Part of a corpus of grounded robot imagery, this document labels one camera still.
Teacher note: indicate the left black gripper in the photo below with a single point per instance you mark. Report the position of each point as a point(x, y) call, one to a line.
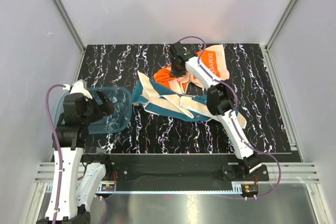
point(97, 107)

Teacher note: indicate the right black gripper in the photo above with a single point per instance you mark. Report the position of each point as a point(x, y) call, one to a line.
point(178, 67)

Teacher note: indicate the teal and cream Doraemon towel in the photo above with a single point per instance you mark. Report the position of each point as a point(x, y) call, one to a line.
point(159, 100)

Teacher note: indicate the orange and cream Doraemon towel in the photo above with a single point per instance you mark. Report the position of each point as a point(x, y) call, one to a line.
point(214, 60)

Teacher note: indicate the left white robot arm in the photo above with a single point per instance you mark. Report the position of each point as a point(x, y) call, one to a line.
point(71, 198)

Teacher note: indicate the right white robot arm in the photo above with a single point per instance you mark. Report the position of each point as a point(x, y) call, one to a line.
point(221, 103)

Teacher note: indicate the translucent blue plastic tray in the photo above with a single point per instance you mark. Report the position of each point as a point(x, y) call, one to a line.
point(119, 120)

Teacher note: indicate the left small circuit board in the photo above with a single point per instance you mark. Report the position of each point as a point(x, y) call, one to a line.
point(108, 187)

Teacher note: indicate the small circuit board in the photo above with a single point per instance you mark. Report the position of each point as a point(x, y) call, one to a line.
point(251, 189)
point(108, 187)

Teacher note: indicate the right small circuit board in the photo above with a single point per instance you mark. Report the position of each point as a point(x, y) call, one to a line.
point(251, 189)

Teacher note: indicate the slotted white cable duct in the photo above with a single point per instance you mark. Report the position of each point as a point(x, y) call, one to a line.
point(128, 188)

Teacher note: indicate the aluminium frame rail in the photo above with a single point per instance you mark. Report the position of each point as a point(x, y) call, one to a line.
point(290, 173)

